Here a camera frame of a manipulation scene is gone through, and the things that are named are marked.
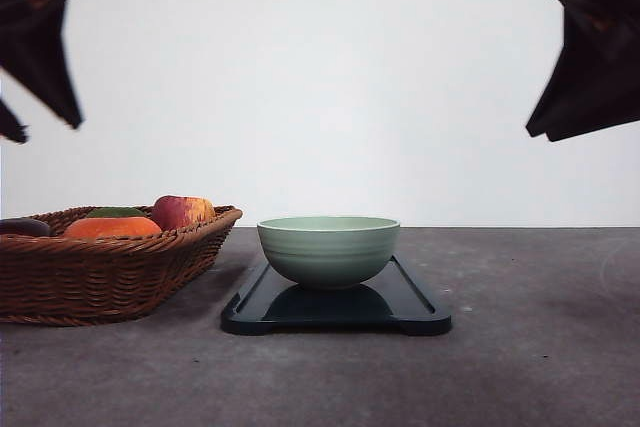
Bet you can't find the light green bowl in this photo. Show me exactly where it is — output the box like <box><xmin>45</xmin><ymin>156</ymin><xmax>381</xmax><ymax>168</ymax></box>
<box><xmin>257</xmin><ymin>216</ymin><xmax>401</xmax><ymax>287</ymax></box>

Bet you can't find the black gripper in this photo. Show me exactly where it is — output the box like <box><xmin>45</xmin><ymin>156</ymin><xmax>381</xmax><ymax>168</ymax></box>
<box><xmin>0</xmin><ymin>0</ymin><xmax>82</xmax><ymax>143</ymax></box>
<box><xmin>525</xmin><ymin>0</ymin><xmax>640</xmax><ymax>142</ymax></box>

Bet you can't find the dark purple plum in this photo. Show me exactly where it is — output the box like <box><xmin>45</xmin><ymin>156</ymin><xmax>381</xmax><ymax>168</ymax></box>
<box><xmin>0</xmin><ymin>218</ymin><xmax>50</xmax><ymax>236</ymax></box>

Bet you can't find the brown wicker basket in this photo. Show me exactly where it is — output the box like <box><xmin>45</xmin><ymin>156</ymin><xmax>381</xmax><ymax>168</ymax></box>
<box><xmin>0</xmin><ymin>205</ymin><xmax>242</xmax><ymax>326</ymax></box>

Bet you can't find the red apple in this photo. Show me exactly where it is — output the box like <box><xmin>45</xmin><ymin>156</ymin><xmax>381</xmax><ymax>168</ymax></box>
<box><xmin>151</xmin><ymin>195</ymin><xmax>216</xmax><ymax>230</ymax></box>

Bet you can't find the orange tangerine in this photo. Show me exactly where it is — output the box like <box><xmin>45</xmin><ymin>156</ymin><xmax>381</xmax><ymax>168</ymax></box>
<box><xmin>64</xmin><ymin>216</ymin><xmax>162</xmax><ymax>240</ymax></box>

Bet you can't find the green lime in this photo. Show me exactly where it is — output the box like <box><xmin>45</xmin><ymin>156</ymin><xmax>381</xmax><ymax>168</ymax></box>
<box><xmin>86</xmin><ymin>207</ymin><xmax>147</xmax><ymax>217</ymax></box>

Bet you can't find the dark blue tray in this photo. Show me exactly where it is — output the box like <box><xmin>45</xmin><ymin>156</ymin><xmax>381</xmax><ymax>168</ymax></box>
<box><xmin>221</xmin><ymin>255</ymin><xmax>452</xmax><ymax>336</ymax></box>

